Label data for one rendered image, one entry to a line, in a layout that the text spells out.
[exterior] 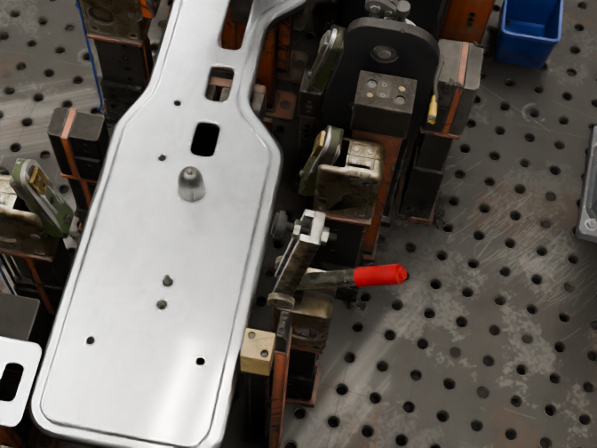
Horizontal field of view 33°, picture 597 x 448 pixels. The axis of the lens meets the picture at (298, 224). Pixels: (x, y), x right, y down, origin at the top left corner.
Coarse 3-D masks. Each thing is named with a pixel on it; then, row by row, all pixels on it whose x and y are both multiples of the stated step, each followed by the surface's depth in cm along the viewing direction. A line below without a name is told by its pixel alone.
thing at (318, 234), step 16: (272, 224) 102; (288, 224) 101; (304, 224) 102; (320, 224) 100; (304, 240) 99; (320, 240) 99; (288, 256) 110; (304, 256) 102; (288, 272) 106; (304, 272) 106; (288, 288) 110
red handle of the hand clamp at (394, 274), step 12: (396, 264) 106; (312, 276) 111; (324, 276) 110; (336, 276) 109; (348, 276) 108; (360, 276) 107; (372, 276) 107; (384, 276) 106; (396, 276) 105; (300, 288) 112; (312, 288) 112
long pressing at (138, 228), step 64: (192, 0) 139; (256, 0) 139; (192, 64) 134; (256, 64) 134; (128, 128) 129; (192, 128) 129; (256, 128) 129; (128, 192) 125; (256, 192) 126; (128, 256) 121; (192, 256) 121; (256, 256) 121; (64, 320) 117; (128, 320) 117; (192, 320) 118; (64, 384) 114; (128, 384) 114; (192, 384) 114
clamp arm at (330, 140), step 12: (324, 132) 119; (336, 132) 117; (324, 144) 117; (336, 144) 117; (312, 156) 124; (324, 156) 119; (336, 156) 118; (312, 168) 122; (300, 180) 128; (312, 180) 124; (300, 192) 128; (312, 192) 127
